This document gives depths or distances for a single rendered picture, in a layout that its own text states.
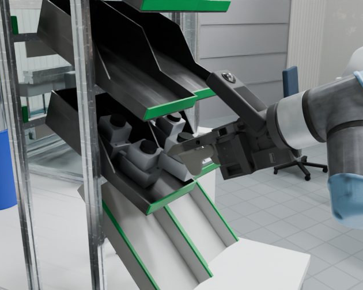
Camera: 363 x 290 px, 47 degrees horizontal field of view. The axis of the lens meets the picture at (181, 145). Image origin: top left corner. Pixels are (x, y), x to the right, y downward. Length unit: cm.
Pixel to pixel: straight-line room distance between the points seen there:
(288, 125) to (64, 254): 85
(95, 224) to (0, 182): 82
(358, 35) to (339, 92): 699
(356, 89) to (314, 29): 717
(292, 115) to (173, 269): 42
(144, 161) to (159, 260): 22
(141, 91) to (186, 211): 35
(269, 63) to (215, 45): 116
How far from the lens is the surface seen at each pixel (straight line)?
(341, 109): 54
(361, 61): 508
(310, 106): 56
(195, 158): 67
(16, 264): 125
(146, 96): 71
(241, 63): 647
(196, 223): 97
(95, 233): 77
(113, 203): 84
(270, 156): 62
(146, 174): 73
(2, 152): 151
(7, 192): 156
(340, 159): 51
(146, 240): 84
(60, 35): 76
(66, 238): 133
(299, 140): 58
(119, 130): 76
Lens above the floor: 151
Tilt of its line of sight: 18 degrees down
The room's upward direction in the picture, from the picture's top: straight up
